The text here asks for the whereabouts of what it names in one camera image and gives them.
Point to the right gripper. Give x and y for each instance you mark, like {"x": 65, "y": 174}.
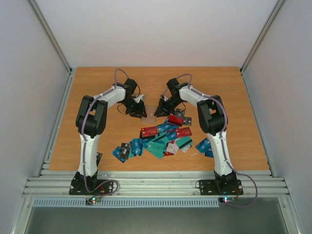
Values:
{"x": 164, "y": 108}

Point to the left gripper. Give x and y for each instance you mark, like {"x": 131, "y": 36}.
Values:
{"x": 139, "y": 111}

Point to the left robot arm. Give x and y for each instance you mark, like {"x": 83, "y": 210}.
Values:
{"x": 91, "y": 122}

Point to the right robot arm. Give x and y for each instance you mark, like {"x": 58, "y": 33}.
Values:
{"x": 212, "y": 120}

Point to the red card upper right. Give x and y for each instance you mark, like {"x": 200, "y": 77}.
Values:
{"x": 174, "y": 120}

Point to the black card top right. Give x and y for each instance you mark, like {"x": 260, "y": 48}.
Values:
{"x": 179, "y": 113}

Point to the red VIP card upper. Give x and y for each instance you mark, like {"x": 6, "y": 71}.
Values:
{"x": 148, "y": 132}

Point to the red vip card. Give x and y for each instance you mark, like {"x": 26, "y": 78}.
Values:
{"x": 148, "y": 132}
{"x": 183, "y": 132}

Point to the red VIP card centre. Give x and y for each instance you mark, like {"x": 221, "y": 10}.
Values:
{"x": 183, "y": 132}

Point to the black VIP card left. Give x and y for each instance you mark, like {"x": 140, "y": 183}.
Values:
{"x": 125, "y": 150}

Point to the white card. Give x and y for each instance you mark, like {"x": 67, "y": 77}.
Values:
{"x": 172, "y": 149}

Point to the teal VIP card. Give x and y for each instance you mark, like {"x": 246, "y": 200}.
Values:
{"x": 157, "y": 149}

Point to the blue card left bottom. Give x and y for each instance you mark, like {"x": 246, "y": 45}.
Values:
{"x": 116, "y": 154}

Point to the blue card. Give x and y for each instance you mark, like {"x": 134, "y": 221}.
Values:
{"x": 203, "y": 146}
{"x": 116, "y": 154}

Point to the blue card right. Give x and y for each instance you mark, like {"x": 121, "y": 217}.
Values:
{"x": 203, "y": 146}

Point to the black card lone left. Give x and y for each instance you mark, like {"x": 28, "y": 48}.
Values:
{"x": 98, "y": 158}

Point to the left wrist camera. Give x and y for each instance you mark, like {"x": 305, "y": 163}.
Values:
{"x": 139, "y": 98}

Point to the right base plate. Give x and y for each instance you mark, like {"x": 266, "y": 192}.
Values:
{"x": 211, "y": 187}

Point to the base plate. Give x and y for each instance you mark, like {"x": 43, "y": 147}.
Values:
{"x": 107, "y": 187}
{"x": 211, "y": 187}

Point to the left base plate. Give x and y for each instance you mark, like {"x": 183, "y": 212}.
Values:
{"x": 107, "y": 187}

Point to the blue slotted cable duct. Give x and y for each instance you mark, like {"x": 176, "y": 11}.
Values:
{"x": 128, "y": 202}

